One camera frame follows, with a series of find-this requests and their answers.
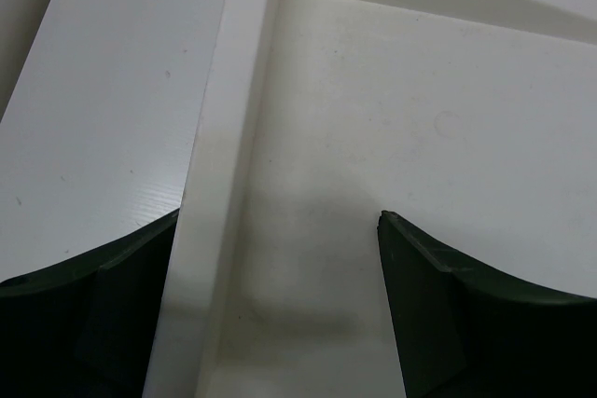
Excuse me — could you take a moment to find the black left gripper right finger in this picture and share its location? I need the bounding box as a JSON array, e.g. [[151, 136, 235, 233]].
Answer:
[[377, 211, 596, 397]]

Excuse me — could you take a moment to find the white drawer cabinet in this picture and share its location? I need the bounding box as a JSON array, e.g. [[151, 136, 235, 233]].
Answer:
[[144, 0, 596, 397]]

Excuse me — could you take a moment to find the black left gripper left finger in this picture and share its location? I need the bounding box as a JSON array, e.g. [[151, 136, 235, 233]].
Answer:
[[1, 212, 178, 397]]

